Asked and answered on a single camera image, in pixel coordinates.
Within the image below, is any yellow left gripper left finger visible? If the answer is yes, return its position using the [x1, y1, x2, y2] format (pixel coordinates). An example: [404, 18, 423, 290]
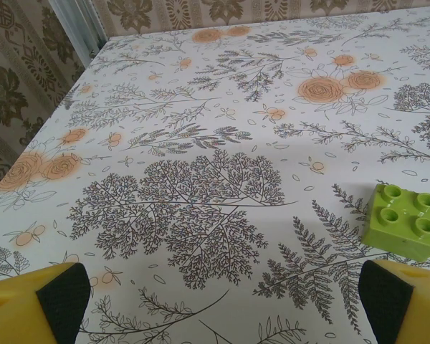
[0, 262, 92, 344]

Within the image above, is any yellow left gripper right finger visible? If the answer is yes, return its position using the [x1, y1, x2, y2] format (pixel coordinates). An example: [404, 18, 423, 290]
[358, 259, 430, 344]

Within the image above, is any small lime green lego brick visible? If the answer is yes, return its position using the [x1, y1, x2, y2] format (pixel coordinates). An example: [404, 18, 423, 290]
[361, 183, 430, 262]

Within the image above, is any floral patterned table cover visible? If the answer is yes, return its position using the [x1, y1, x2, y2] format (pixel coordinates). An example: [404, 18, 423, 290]
[0, 14, 430, 344]

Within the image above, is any aluminium frame post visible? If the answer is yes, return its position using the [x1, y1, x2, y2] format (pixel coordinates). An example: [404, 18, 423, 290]
[49, 0, 107, 69]

